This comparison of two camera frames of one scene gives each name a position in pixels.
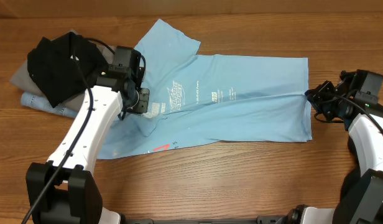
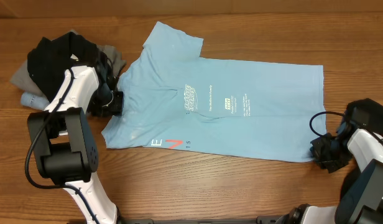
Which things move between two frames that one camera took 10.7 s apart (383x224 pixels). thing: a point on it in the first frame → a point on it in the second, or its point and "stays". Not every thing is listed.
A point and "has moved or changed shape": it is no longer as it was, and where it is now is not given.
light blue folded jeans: x=35 y=101 stays
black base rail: x=262 y=219 stays
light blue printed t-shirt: x=197 y=98 has moved or changed shape
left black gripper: x=143 y=104 → x=117 y=109
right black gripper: x=322 y=100 → x=322 y=150
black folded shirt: x=51 y=68 stays
